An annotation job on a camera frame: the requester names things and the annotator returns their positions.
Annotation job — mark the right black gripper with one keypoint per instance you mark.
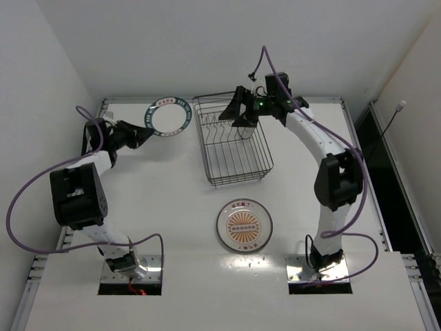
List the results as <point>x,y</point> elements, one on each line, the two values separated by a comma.
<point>246,108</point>

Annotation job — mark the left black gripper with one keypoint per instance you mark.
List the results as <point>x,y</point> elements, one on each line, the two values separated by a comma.
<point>127,134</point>

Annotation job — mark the white plate grey pattern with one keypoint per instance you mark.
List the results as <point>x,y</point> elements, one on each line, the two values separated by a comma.
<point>245,132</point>

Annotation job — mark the green rimmed white plate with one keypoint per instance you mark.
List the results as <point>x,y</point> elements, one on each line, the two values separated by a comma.
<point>168,116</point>

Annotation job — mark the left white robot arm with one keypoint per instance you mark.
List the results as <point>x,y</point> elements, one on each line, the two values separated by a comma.
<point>78,196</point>

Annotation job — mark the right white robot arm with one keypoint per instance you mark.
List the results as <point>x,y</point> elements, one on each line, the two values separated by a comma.
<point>339,178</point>

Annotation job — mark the orange sunburst plate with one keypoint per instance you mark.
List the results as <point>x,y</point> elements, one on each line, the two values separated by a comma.
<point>244,226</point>

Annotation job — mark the grey wire dish rack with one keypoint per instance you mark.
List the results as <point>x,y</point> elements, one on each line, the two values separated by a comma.
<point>227,159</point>

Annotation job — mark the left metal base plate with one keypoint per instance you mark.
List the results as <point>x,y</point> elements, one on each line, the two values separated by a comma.
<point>147,272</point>

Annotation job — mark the metal base plate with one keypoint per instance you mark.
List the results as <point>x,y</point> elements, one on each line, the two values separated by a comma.
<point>147,272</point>
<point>299,273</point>

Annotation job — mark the black cable white plug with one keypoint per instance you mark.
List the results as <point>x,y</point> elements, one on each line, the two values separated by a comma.
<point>397,110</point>

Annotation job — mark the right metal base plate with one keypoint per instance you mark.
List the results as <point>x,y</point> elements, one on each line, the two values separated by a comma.
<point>299,273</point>

